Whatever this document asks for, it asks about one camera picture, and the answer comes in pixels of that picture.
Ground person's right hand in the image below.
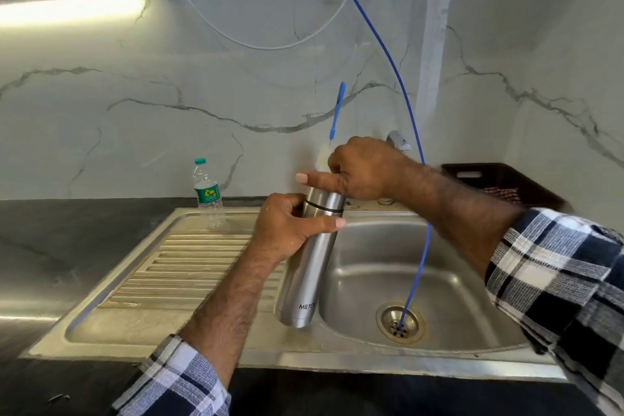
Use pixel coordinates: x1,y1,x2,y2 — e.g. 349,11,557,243
295,136,421,203

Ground person's left hand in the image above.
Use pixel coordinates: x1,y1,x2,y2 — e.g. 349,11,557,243
248,192,347,276

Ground stainless steel flask bottle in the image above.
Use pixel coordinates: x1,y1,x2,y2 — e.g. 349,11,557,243
273,187,347,329

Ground blue handled bottle brush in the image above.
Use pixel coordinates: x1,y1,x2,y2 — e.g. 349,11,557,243
315,82,347,175

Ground person's right forearm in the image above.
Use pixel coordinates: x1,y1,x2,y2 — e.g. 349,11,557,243
403,159,531,281

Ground person's left forearm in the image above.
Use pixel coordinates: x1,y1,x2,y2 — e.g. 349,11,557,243
177,251,289,388

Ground chrome sink tap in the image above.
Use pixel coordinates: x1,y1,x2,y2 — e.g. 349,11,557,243
378,130,412,207

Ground clear plastic water bottle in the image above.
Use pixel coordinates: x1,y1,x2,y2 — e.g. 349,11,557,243
192,158,226,229

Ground round sink drain strainer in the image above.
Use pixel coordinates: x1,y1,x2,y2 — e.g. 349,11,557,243
376,303,427,345

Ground stainless steel kitchen sink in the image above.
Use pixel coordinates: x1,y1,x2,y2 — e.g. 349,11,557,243
19,200,569,383

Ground red checkered cloth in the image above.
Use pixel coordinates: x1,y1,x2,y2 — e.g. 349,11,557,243
483,186,523,207

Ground dark brown plastic crate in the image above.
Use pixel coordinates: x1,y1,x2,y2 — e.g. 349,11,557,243
441,162,575,217

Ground checkered shirt sleeve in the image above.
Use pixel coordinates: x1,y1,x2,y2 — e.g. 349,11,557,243
485,207,624,416
104,335,233,416

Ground blue water hose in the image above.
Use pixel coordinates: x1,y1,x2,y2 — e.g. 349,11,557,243
327,0,434,334

